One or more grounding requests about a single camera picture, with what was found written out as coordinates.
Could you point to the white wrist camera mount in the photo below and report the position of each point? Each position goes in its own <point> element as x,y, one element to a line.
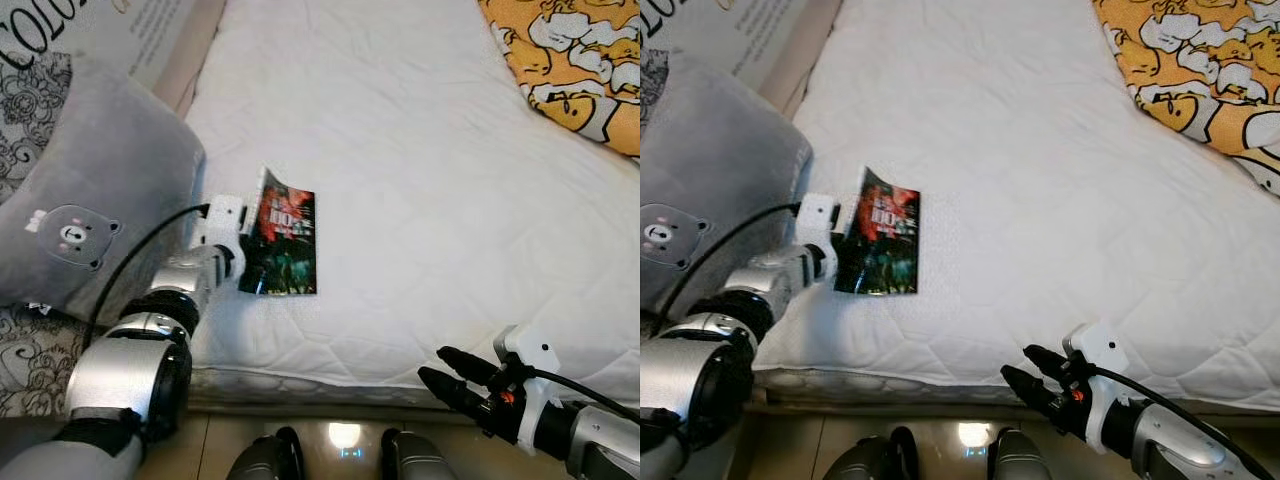
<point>530,350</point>
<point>820,215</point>
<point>1098,348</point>
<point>222,220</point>

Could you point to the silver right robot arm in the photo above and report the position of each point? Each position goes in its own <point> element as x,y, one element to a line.
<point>1190,450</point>
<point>600,445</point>

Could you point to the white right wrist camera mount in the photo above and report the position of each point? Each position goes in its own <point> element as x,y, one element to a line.
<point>530,350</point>
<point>1098,348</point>

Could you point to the white quilted mattress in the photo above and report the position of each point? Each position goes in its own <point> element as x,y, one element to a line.
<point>430,200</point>
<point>1040,200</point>

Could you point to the grey printed headboard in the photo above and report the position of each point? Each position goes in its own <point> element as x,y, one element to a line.
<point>100,30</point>
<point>720,25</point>

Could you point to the grey bed base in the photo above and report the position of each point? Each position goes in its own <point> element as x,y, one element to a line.
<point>300,408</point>
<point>900,405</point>

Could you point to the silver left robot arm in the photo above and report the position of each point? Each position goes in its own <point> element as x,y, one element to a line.
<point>120,370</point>
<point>680,370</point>

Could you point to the dark robot left foot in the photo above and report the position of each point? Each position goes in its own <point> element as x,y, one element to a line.
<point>870,458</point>
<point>265,455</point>

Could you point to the dark robot right foot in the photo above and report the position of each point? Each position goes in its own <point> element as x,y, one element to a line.
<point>415,458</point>
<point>1018,458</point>

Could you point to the grey bear pillow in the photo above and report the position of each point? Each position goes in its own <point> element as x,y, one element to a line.
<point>110,170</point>
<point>720,170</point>

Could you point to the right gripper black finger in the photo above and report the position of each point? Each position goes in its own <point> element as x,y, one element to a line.
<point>455,393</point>
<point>1050,362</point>
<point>1035,390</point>
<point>468,365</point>

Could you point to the yellow cartoon print blanket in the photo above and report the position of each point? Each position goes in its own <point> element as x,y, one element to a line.
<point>1200,70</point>
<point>570,60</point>

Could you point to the dark robot foot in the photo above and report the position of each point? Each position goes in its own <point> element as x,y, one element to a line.
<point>870,458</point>
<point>415,458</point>
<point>265,455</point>
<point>1018,458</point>

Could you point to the dark red paperback book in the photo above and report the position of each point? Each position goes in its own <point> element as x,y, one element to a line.
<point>290,240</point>
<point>890,240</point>

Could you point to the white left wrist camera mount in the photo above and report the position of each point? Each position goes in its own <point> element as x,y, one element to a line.
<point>820,215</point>
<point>222,220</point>

